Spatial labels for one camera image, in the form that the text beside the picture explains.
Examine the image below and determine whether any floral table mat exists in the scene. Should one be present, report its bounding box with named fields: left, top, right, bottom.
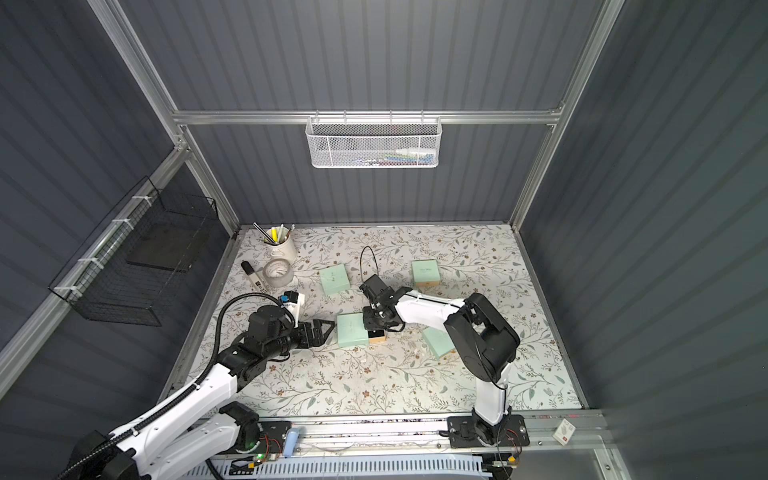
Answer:
left=237, top=224, right=581, bottom=417

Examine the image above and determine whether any blue cylinder on rail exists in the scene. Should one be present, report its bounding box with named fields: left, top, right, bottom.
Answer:
left=282, top=427, right=301, bottom=458

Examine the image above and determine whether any white square tag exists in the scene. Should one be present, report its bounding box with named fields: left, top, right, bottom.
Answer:
left=552, top=418, right=576, bottom=446

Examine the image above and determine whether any white perforated front panel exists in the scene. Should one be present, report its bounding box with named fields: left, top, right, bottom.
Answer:
left=212, top=454, right=491, bottom=479

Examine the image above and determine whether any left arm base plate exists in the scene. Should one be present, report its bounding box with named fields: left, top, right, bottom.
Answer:
left=219, top=421, right=293, bottom=455

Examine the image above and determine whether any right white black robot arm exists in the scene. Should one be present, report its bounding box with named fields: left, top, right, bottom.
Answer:
left=360, top=274, right=521, bottom=446

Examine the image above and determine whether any clear tape roll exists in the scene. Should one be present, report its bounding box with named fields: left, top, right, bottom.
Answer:
left=262, top=258, right=295, bottom=289

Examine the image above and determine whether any white pen holder cup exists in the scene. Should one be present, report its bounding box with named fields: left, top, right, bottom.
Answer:
left=252, top=222, right=298, bottom=264

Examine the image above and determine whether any white wire wall basket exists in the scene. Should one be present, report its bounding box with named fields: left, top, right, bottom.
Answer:
left=305, top=113, right=443, bottom=169

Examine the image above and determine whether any black marker pen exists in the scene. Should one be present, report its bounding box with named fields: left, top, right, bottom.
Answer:
left=240, top=260, right=264, bottom=291

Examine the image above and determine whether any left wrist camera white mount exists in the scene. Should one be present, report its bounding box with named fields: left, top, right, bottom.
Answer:
left=280, top=290, right=306, bottom=327

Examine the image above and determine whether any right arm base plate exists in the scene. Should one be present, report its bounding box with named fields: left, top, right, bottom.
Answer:
left=447, top=414, right=530, bottom=448

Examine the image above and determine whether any black wire side basket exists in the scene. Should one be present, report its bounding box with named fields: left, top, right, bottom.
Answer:
left=48, top=180, right=219, bottom=327

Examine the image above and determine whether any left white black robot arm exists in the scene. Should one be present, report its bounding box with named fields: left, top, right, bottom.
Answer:
left=58, top=302, right=336, bottom=479

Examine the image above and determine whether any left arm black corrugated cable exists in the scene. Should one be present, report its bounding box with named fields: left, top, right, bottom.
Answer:
left=56, top=292, right=283, bottom=480

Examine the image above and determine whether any mint jewelry box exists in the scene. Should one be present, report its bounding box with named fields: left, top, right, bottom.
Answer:
left=411, top=259, right=441, bottom=288
left=319, top=264, right=350, bottom=296
left=422, top=327, right=454, bottom=359
left=336, top=313, right=386, bottom=348

